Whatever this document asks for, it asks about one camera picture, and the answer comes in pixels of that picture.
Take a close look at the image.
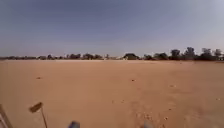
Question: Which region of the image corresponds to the sandy brown dirt ground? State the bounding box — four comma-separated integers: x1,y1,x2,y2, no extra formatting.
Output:
0,59,224,128

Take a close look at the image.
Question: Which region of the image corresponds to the row of trees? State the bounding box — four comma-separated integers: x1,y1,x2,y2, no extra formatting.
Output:
0,46,224,62

